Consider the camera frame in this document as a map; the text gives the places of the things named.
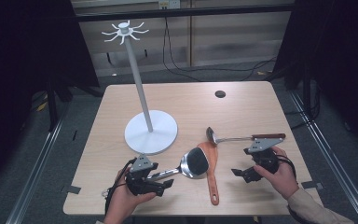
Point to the black stand leg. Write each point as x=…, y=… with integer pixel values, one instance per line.
x=52, y=105

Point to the black horizontal bar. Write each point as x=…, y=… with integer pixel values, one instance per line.
x=183, y=12

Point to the dark round table grommet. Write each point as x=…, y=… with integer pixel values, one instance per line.
x=220, y=94

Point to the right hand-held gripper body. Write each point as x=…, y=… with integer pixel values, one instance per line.
x=265, y=158

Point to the metal floor rail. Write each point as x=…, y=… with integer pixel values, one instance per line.
x=34, y=174
x=338, y=161

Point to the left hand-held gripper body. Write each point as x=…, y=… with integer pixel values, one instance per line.
x=140, y=165

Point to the black curtain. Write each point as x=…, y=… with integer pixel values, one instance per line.
x=18, y=62
x=338, y=46

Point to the person's left hand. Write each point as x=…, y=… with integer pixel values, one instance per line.
x=121, y=202

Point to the grey tape piece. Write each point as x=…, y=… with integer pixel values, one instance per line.
x=71, y=189
x=313, y=185

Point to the person's right hand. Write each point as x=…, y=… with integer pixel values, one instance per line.
x=282, y=180

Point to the white utensil stand with hooks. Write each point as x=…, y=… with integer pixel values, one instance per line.
x=150, y=133

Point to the wooden rice spatula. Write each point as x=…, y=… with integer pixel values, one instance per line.
x=213, y=186

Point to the wall power outlet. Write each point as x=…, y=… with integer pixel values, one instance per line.
x=169, y=4

